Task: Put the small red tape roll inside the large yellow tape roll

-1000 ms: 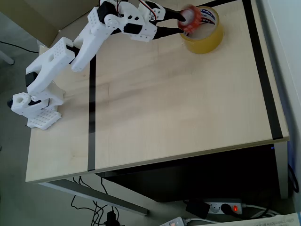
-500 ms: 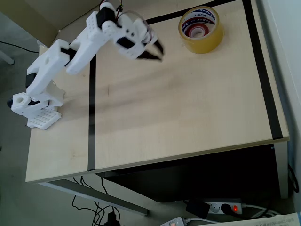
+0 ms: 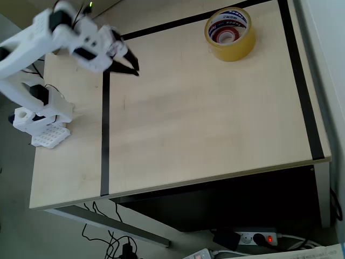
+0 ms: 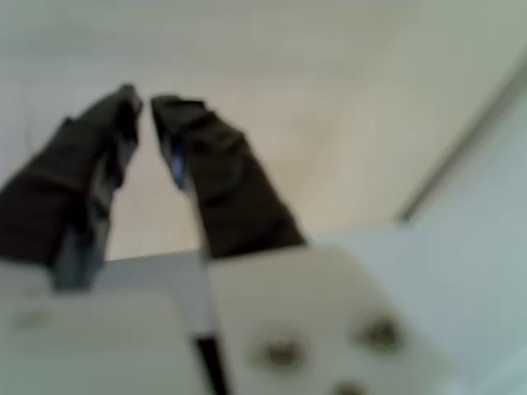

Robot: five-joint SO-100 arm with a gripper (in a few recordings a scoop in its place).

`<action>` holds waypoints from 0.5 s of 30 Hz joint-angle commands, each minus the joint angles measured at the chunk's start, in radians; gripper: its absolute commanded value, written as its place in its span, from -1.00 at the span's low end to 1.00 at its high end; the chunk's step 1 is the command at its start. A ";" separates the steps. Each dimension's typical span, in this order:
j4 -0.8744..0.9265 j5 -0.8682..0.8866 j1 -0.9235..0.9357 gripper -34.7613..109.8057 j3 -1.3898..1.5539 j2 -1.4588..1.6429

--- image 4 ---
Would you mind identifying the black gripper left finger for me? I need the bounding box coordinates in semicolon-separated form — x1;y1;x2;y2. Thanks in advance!
0;83;145;290

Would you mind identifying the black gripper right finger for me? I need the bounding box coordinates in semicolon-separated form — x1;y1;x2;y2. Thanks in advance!
149;94;308;261

